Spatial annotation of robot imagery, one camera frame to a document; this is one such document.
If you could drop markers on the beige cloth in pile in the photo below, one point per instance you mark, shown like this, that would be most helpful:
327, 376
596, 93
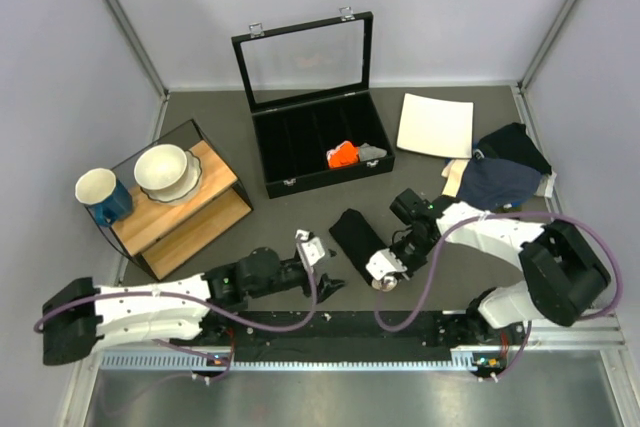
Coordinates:
453, 173

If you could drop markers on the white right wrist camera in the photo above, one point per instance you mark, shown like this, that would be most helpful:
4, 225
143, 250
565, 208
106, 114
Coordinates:
386, 270

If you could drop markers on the black underwear beige waistband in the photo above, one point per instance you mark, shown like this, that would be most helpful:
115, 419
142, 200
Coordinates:
358, 240

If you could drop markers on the white scalloped saucer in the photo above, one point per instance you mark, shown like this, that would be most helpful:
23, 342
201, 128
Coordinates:
184, 189

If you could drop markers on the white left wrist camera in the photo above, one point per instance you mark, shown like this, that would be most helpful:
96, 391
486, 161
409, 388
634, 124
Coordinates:
310, 249

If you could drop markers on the navy blue underwear in pile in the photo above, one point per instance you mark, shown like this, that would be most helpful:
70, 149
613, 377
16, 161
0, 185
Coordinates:
490, 183

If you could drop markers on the black underwear in pile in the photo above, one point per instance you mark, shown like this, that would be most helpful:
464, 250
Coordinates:
511, 142

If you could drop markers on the orange rolled underwear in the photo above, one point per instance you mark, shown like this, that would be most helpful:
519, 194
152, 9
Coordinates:
344, 154

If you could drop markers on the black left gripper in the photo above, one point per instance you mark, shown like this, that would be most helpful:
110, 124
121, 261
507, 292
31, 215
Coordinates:
326, 286

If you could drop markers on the blue mug white inside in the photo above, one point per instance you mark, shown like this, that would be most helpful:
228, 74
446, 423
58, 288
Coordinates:
104, 196

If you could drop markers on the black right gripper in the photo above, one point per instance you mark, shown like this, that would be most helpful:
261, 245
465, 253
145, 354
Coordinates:
411, 268

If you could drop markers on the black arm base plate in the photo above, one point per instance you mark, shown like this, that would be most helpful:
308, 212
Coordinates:
349, 336

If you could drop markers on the white ceramic bowl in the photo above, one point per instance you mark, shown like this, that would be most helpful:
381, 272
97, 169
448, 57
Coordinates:
160, 167

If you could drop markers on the white cloth in pile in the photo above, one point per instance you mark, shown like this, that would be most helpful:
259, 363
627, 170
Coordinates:
546, 186

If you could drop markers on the grey rolled underwear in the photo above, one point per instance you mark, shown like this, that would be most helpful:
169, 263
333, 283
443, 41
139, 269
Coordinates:
367, 152

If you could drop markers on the wooden black-framed shelf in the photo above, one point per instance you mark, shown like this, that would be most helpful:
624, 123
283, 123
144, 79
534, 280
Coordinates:
160, 238

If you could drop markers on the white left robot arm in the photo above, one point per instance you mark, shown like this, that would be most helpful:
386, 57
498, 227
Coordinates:
83, 318

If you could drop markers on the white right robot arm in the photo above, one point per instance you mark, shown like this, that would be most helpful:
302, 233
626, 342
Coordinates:
563, 275

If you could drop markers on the black glass-lid storage box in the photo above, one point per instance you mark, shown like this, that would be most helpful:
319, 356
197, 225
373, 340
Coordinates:
308, 90

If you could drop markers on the grey slotted cable duct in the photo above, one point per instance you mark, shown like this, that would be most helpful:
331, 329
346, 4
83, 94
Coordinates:
174, 361

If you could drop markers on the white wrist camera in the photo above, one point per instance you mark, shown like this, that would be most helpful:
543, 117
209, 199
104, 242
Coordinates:
310, 249
386, 270

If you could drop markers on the white square plate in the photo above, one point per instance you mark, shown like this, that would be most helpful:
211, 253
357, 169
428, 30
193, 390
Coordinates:
436, 127

